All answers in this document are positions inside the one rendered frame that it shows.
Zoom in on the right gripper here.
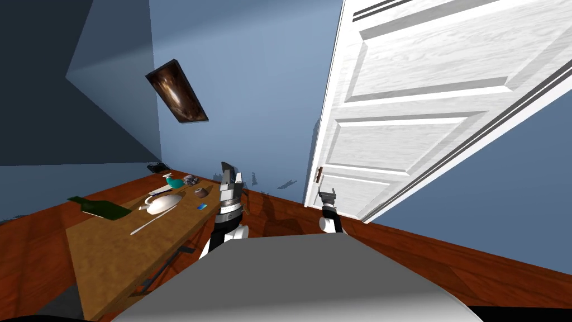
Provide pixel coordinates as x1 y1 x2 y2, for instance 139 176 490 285
317 187 337 207

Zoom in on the dark green bottle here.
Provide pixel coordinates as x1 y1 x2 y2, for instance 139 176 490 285
66 195 133 221

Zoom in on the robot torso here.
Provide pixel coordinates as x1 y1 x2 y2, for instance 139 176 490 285
111 232 484 322

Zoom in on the white teapot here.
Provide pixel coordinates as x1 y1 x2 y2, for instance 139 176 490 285
138 193 184 216

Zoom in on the teal spray bottle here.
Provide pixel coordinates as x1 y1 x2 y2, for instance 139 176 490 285
163 173 185 190

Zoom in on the wooden table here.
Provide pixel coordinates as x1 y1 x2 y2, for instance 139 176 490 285
65 178 252 322

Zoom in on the white panelled door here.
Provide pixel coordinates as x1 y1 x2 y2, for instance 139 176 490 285
303 0 572 224

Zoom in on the white stick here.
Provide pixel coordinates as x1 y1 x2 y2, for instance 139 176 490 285
130 205 179 236

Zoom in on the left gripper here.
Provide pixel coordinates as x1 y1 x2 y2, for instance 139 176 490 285
218 161 245 206

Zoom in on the dark framed wall picture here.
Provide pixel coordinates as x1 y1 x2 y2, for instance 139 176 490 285
145 58 210 124

